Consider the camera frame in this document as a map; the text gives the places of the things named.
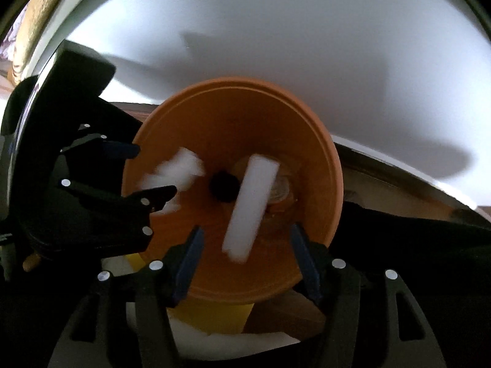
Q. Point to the black round cap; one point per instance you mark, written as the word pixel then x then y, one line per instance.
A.
pixel 223 187

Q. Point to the white foam block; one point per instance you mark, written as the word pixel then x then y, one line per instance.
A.
pixel 251 207

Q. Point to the white tissue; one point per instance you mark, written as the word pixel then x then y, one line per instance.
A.
pixel 178 170

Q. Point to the yellow plastic item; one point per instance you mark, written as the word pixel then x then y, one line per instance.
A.
pixel 214 316

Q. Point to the floral plush blanket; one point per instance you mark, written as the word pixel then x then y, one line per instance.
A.
pixel 42 11

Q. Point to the clear round lid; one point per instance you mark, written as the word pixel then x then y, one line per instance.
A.
pixel 283 189

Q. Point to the brown cardboard piece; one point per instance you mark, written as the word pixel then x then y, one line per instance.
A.
pixel 285 314

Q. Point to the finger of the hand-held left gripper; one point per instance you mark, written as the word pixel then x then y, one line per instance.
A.
pixel 119 148
pixel 157 195

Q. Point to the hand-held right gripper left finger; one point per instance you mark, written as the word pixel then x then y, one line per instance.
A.
pixel 187 266

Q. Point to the white paper sheet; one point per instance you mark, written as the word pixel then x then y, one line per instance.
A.
pixel 230 347

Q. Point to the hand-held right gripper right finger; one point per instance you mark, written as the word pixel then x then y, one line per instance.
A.
pixel 307 266

